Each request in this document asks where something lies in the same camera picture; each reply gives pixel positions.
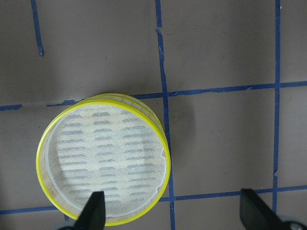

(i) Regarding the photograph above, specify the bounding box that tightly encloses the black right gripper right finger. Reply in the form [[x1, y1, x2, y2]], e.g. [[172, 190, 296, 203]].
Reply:
[[240, 189, 288, 230]]

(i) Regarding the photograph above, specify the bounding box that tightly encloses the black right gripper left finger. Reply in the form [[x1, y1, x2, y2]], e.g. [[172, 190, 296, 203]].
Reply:
[[73, 191, 106, 230]]

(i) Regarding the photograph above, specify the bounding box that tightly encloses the yellow-rimmed top steamer layer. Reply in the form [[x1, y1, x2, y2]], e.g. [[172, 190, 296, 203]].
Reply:
[[36, 93, 171, 226]]

